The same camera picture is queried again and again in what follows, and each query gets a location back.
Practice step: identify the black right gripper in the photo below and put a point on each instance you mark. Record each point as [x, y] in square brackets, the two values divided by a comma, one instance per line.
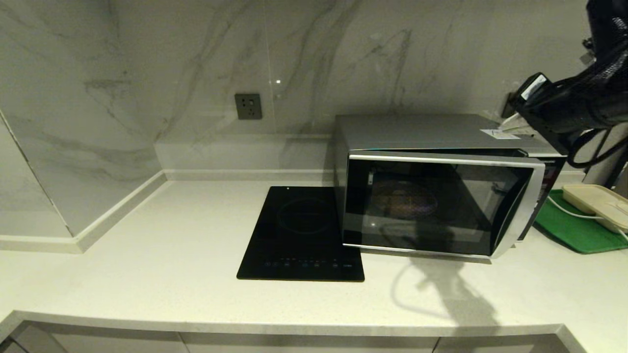
[537, 115]

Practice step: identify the microwave door with dark glass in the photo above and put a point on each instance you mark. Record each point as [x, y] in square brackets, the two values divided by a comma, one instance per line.
[466, 211]

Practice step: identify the purple plastic plate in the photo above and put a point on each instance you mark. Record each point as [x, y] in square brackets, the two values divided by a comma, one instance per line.
[405, 198]

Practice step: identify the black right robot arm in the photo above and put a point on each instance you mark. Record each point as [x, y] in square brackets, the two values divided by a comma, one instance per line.
[588, 105]

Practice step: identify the silver Panasonic microwave oven body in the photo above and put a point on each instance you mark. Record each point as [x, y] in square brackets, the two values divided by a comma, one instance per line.
[417, 130]

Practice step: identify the white label sticker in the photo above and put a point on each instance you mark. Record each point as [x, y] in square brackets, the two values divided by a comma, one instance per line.
[495, 135]

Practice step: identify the beige lidded box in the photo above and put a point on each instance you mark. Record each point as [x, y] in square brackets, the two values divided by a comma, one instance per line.
[593, 201]

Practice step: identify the green plastic tray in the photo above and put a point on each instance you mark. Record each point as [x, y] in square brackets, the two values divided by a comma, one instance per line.
[574, 230]

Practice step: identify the grey cabinet door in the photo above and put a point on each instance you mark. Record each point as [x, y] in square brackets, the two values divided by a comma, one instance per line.
[490, 345]

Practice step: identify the black induction cooktop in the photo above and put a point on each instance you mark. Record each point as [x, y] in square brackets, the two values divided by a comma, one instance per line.
[294, 235]

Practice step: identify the grey corner cabinet panel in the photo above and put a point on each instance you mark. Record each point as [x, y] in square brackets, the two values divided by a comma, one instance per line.
[34, 343]

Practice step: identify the grey double wall socket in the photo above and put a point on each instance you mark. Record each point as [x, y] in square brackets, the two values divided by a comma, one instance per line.
[508, 105]

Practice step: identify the dark door frame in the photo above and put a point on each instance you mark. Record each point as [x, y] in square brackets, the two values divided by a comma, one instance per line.
[618, 171]

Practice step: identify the grey single wall socket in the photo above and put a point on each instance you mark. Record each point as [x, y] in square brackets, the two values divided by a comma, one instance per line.
[248, 106]

